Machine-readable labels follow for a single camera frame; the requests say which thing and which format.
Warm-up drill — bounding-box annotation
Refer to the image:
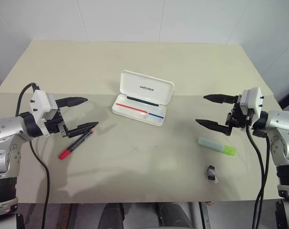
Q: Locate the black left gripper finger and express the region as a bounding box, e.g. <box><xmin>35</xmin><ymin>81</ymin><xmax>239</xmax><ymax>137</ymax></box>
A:
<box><xmin>64</xmin><ymin>121</ymin><xmax>99</xmax><ymax>139</ymax></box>
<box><xmin>55</xmin><ymin>96</ymin><xmax>89</xmax><ymax>109</ymax></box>

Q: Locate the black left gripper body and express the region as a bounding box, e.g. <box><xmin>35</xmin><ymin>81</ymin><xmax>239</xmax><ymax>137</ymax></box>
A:
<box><xmin>43</xmin><ymin>99</ymin><xmax>69</xmax><ymax>139</ymax></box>

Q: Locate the white hinged pencil case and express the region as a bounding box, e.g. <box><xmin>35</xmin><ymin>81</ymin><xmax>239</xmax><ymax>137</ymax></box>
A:
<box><xmin>112</xmin><ymin>70</ymin><xmax>175</xmax><ymax>127</ymax></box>

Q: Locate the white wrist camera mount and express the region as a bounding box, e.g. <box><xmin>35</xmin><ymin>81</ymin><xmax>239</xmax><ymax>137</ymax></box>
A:
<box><xmin>239</xmin><ymin>86</ymin><xmax>264</xmax><ymax>118</ymax></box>
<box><xmin>31</xmin><ymin>89</ymin><xmax>60</xmax><ymax>125</ymax></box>

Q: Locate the grey metal table leg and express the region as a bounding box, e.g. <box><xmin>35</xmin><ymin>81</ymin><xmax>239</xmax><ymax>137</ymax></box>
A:
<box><xmin>198</xmin><ymin>202</ymin><xmax>211</xmax><ymax>229</ymax></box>

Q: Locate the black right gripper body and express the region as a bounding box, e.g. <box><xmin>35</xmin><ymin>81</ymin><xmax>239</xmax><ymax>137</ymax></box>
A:
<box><xmin>226</xmin><ymin>94</ymin><xmax>255</xmax><ymax>131</ymax></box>

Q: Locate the green highlighter pen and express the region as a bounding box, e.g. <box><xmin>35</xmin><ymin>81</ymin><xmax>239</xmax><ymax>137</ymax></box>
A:
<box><xmin>198</xmin><ymin>137</ymin><xmax>237</xmax><ymax>156</ymax></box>

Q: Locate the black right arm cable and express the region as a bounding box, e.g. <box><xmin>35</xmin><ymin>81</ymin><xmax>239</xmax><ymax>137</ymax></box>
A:
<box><xmin>245</xmin><ymin>112</ymin><xmax>271</xmax><ymax>229</ymax></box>

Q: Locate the black marker with red cap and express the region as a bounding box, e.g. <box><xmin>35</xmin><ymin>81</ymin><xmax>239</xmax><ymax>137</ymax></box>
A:
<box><xmin>58</xmin><ymin>129</ymin><xmax>95</xmax><ymax>160</ymax></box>

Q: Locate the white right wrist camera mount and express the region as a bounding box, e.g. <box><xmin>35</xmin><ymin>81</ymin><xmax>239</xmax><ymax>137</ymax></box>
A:
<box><xmin>239</xmin><ymin>86</ymin><xmax>264</xmax><ymax>118</ymax></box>

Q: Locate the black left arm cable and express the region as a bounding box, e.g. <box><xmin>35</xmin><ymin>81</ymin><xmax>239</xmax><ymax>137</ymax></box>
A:
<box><xmin>17</xmin><ymin>82</ymin><xmax>51</xmax><ymax>229</ymax></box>

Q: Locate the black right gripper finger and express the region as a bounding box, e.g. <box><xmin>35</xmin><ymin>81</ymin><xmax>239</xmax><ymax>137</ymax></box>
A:
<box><xmin>195</xmin><ymin>119</ymin><xmax>233</xmax><ymax>136</ymax></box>
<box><xmin>203</xmin><ymin>94</ymin><xmax>238</xmax><ymax>104</ymax></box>

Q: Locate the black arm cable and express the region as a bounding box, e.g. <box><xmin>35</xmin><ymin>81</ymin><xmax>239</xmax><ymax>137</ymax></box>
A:
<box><xmin>17</xmin><ymin>82</ymin><xmax>51</xmax><ymax>229</ymax></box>
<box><xmin>245</xmin><ymin>112</ymin><xmax>271</xmax><ymax>229</ymax></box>

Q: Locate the dark rounded shape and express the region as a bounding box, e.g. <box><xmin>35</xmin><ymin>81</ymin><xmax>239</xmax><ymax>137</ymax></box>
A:
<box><xmin>99</xmin><ymin>202</ymin><xmax>126</xmax><ymax>229</ymax></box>
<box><xmin>154</xmin><ymin>202</ymin><xmax>191</xmax><ymax>229</ymax></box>

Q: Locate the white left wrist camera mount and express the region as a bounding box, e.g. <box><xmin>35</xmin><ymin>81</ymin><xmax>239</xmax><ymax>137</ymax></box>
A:
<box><xmin>31</xmin><ymin>89</ymin><xmax>60</xmax><ymax>125</ymax></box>

